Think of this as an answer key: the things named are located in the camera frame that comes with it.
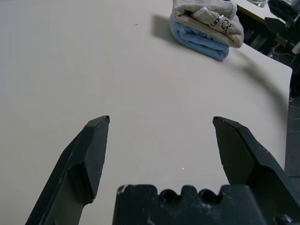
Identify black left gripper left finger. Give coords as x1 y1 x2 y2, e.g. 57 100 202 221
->
25 115 111 225

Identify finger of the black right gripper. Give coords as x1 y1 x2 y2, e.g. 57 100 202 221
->
268 0 297 20
264 17 287 34

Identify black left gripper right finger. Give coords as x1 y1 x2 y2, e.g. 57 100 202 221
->
212 116 300 225

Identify beige towel with white trim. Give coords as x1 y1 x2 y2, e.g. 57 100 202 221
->
171 0 245 49

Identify light blue folded towel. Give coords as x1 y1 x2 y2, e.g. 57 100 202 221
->
169 16 230 62

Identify black-framed side table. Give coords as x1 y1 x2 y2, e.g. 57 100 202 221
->
236 0 268 24

